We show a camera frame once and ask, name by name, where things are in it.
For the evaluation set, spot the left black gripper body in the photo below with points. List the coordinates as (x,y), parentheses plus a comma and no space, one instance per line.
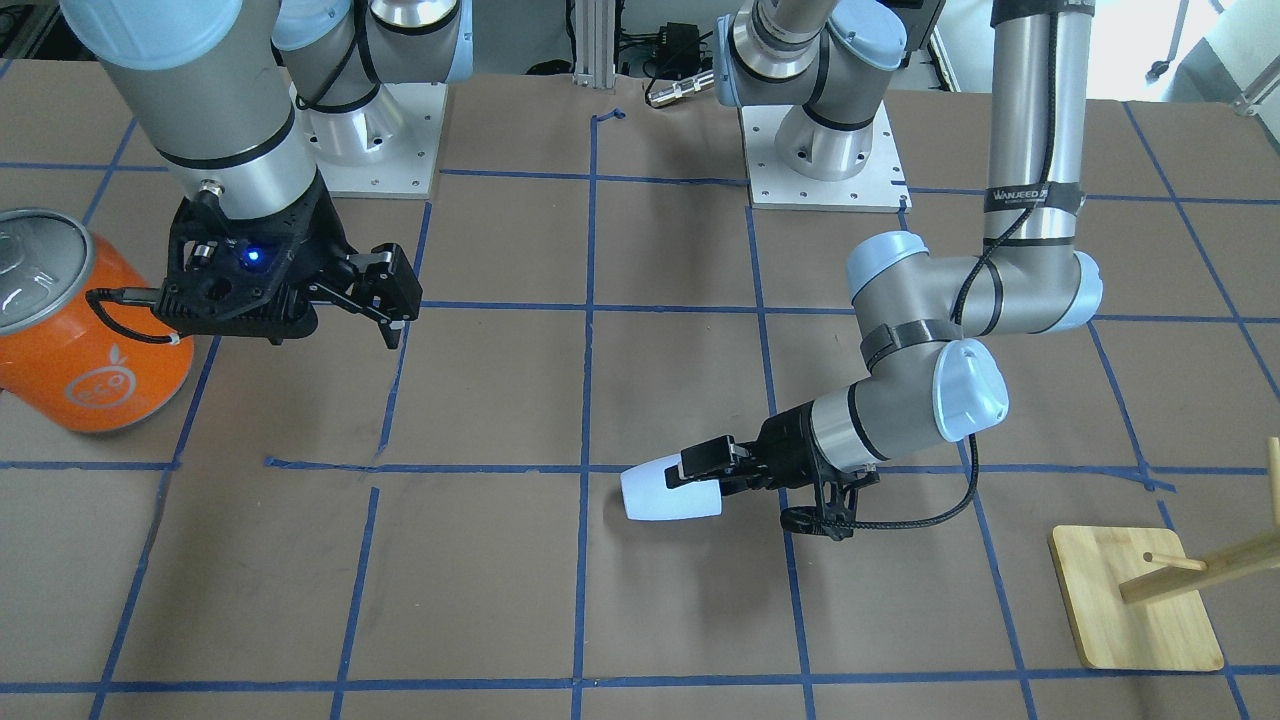
(790,443)

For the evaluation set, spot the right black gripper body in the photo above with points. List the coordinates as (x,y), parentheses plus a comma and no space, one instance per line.
(326,243)

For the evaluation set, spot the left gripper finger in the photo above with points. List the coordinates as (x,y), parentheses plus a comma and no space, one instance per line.
(741,481)
(716,459)

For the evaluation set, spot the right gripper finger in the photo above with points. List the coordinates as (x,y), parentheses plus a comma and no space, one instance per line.
(380,285)

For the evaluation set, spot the light blue cup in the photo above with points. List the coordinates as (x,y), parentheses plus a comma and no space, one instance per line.
(647,498)

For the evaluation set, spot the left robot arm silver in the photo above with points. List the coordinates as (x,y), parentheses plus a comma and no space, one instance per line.
(921,317)

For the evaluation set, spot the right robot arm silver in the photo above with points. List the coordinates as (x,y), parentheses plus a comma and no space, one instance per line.
(249,103)

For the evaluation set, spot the wooden cup stand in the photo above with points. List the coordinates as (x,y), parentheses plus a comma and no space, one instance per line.
(1132,595)

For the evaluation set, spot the large orange can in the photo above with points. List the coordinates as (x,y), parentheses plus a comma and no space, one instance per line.
(56,355)

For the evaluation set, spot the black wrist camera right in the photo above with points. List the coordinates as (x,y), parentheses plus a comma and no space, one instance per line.
(233,281)

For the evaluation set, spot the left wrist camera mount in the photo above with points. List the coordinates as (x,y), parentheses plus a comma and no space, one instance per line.
(835,513)

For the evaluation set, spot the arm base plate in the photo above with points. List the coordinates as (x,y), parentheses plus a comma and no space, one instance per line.
(385,150)
(796,164)

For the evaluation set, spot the aluminium frame post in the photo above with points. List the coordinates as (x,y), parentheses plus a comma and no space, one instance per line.
(595,40)

